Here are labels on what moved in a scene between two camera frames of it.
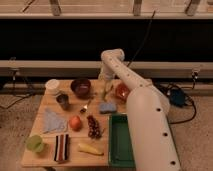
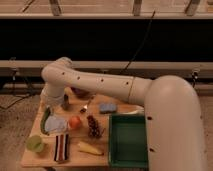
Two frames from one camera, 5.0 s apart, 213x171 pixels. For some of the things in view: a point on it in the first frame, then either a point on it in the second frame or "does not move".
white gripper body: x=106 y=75 -> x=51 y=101
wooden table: x=70 y=126 does not move
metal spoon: x=84 y=109 does not move
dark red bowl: x=81 y=87 does not move
